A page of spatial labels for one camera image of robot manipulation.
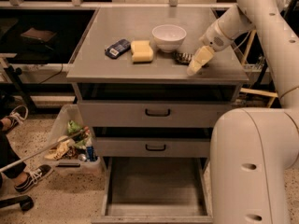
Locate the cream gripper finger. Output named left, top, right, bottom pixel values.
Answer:
left=187, top=46, right=215, bottom=76

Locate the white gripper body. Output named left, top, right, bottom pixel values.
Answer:
left=200, top=20, right=233, bottom=51

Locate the black chocolate rxbar packet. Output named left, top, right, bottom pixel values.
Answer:
left=173, top=52, right=193, bottom=65

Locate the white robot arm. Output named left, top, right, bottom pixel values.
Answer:
left=187, top=0, right=299, bottom=224

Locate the grey drawer cabinet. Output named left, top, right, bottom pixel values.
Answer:
left=65, top=7, right=249, bottom=179

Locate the grey top drawer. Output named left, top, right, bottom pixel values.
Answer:
left=78, top=101, right=232, bottom=128

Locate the grey drawer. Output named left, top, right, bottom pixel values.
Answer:
left=78, top=101, right=232, bottom=128
left=93, top=137, right=209, bottom=158
left=92, top=157, right=213, bottom=224

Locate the grey middle drawer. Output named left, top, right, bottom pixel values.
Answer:
left=93, top=137, right=209, bottom=158

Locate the grey bottom drawer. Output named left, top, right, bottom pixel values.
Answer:
left=92, top=157, right=213, bottom=224

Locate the white bowl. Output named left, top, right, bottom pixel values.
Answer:
left=152, top=24, right=187, bottom=53

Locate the yellow sponge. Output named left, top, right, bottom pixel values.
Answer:
left=131, top=40, right=153, bottom=63

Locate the blue snack bar packet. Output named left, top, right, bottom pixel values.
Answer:
left=105, top=39, right=131, bottom=59

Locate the blue soda can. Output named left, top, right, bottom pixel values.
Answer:
left=86, top=146, right=97, bottom=161

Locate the green snack bag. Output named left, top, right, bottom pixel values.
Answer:
left=67, top=120, right=82, bottom=134

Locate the clear plastic bin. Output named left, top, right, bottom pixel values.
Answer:
left=42, top=105, right=101, bottom=175

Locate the brown box on shelf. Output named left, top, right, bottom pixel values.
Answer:
left=21, top=28, right=56, bottom=44

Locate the black white right sneaker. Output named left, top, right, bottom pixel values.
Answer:
left=1, top=105, right=28, bottom=133

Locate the black white sneaker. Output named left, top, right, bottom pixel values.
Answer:
left=1, top=105, right=28, bottom=133
left=15, top=164, right=53, bottom=193

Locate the black white left sneaker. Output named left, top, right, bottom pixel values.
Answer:
left=15, top=164, right=53, bottom=193

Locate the black trouser leg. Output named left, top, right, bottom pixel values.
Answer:
left=0, top=119, right=26, bottom=179

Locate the white long stick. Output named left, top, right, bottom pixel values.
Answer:
left=0, top=126, right=89, bottom=173

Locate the black office chair base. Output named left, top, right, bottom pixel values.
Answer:
left=0, top=195, right=34, bottom=211

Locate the wooden broom handle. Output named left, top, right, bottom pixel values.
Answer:
left=241, top=30, right=256, bottom=66

